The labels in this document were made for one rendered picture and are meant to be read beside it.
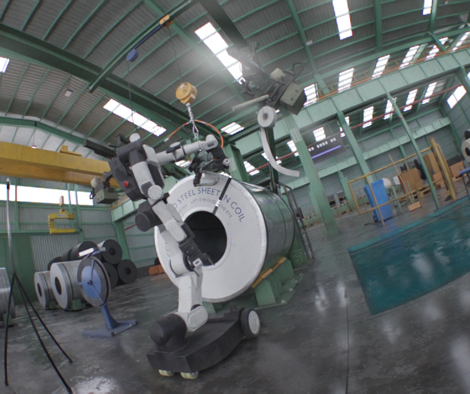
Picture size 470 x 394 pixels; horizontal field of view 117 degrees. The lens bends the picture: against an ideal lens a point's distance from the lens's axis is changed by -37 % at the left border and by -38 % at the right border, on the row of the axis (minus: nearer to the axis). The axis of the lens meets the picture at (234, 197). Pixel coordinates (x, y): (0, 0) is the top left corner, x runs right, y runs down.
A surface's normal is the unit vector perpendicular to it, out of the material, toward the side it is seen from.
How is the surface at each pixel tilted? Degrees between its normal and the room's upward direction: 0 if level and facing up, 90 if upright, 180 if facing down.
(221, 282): 90
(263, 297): 90
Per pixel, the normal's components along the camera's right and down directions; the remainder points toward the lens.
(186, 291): -0.49, -0.48
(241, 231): -0.43, -0.06
